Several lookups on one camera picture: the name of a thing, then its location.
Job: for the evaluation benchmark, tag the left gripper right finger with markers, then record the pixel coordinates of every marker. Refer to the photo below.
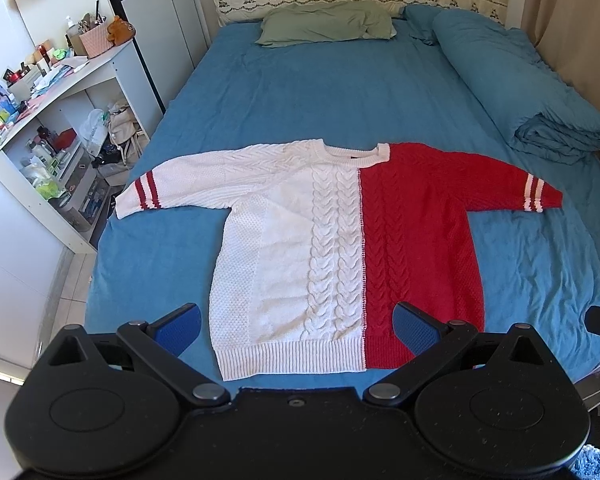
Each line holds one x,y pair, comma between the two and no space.
434,344

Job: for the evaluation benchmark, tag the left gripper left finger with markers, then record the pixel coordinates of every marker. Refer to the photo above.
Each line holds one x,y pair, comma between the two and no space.
158,346

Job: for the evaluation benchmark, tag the red and white knit sweater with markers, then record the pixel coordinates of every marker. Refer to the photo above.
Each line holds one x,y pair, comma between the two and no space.
321,243

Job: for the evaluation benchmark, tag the blue bed sheet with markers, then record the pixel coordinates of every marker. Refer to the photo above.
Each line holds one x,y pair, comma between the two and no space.
542,269

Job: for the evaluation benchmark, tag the white shelf desk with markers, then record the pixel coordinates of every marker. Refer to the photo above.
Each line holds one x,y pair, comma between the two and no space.
43,163

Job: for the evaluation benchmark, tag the rolled blue duvet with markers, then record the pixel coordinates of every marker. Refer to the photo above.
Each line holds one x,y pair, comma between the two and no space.
535,111

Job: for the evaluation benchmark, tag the white plastic bag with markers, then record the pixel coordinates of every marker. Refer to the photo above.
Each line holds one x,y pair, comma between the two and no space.
93,131

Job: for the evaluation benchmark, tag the pink storage basket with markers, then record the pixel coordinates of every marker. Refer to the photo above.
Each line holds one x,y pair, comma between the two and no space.
95,41

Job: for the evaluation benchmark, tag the brown plush toy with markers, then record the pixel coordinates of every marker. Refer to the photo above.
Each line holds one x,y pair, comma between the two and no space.
119,31

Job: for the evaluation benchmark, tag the white wardrobe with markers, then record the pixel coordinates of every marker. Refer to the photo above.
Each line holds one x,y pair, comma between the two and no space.
170,40

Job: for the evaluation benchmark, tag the green pillow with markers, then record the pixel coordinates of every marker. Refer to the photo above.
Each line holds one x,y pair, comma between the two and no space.
325,22

